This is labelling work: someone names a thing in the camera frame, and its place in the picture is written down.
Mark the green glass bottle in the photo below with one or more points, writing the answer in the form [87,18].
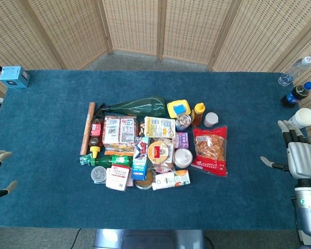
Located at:
[106,160]

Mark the round orange lidded container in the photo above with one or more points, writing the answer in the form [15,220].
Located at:
[159,152]

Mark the orange snack packet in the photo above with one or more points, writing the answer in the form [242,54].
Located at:
[119,151]

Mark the white red snack package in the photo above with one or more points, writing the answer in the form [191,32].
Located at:
[119,135]

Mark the yellow white labelled flat package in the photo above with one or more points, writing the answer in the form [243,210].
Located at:
[159,127]

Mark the blue felt table cloth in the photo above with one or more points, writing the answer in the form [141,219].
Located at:
[67,168]

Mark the red transparent snack bag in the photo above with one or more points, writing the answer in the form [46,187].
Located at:
[210,150]

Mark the silver metal can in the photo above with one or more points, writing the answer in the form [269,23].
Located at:
[183,122]

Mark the clear plastic water bottle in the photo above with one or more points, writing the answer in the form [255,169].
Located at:
[294,71]

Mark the light blue cardboard box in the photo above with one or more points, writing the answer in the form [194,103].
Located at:
[14,76]

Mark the white round lidded jar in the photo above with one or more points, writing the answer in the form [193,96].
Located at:
[211,119]

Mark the dark sauce bottle red label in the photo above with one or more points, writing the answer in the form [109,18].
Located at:
[95,137]

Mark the woven bamboo folding screen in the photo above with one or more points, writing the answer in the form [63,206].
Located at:
[134,26]

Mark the long brown wrapped stick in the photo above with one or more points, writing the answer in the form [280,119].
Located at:
[87,128]

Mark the white green orange carton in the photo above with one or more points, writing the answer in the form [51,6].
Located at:
[171,180]

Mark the orange sauce bottle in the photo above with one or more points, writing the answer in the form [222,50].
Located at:
[197,114]

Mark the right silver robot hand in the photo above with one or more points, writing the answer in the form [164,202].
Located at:
[302,160]

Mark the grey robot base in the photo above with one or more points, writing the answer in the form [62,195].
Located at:
[150,238]

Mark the yellow lidded plastic box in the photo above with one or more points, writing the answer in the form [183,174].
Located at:
[178,109]

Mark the white red printed box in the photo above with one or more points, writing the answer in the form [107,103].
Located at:
[117,177]

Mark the pepsi cola bottle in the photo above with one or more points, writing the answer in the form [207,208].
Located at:
[296,94]

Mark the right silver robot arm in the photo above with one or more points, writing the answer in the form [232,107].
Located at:
[309,207]

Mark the silver round tin can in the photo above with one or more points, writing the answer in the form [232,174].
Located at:
[183,157]

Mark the white paper cup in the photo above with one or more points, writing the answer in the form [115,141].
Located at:
[302,118]

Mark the round gold lidded jar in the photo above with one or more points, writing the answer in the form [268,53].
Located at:
[144,181]

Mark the grey round tin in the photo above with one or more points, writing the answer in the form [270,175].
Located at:
[98,174]

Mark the small purple box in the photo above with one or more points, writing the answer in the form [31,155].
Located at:
[182,140]

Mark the green plastic spray bottle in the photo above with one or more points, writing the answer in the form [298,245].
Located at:
[142,107]

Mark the blue spider-man carton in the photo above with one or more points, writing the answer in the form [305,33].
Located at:
[141,158]

